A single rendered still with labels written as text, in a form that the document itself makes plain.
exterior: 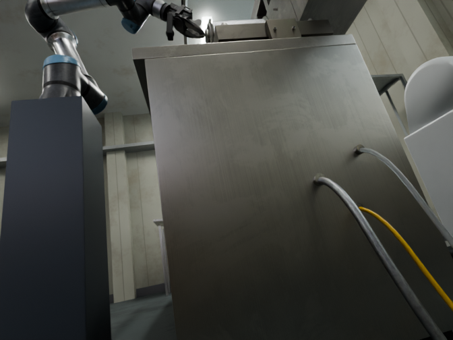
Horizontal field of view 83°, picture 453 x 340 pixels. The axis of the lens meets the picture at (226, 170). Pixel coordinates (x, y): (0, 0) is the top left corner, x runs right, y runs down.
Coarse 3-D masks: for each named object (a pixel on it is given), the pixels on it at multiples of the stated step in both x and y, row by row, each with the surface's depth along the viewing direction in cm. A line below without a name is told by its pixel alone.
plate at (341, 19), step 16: (272, 0) 122; (288, 0) 107; (304, 0) 95; (320, 0) 94; (336, 0) 95; (352, 0) 97; (272, 16) 124; (288, 16) 109; (304, 16) 99; (320, 16) 101; (336, 16) 102; (352, 16) 104; (336, 32) 111
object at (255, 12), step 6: (258, 0) 140; (264, 0) 132; (270, 0) 125; (258, 6) 141; (264, 6) 142; (252, 12) 152; (258, 12) 145; (264, 12) 145; (252, 18) 153; (258, 18) 146
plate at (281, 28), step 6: (294, 18) 84; (270, 24) 82; (276, 24) 83; (282, 24) 83; (288, 24) 83; (294, 24) 84; (270, 30) 81; (276, 30) 82; (282, 30) 82; (288, 30) 82; (294, 30) 83; (270, 36) 81; (276, 36) 81; (282, 36) 81; (288, 36) 81; (294, 36) 82; (300, 36) 82
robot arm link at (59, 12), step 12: (36, 0) 103; (48, 0) 104; (60, 0) 103; (72, 0) 103; (84, 0) 102; (96, 0) 102; (108, 0) 102; (120, 0) 102; (132, 0) 106; (36, 12) 105; (48, 12) 106; (60, 12) 106; (72, 12) 107; (36, 24) 109; (48, 24) 111
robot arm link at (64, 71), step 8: (56, 56) 90; (64, 56) 92; (48, 64) 89; (56, 64) 89; (64, 64) 90; (72, 64) 93; (48, 72) 88; (56, 72) 88; (64, 72) 89; (72, 72) 92; (80, 72) 97; (48, 80) 87; (64, 80) 88; (72, 80) 91; (80, 80) 95; (88, 80) 101; (80, 88) 95; (88, 88) 100
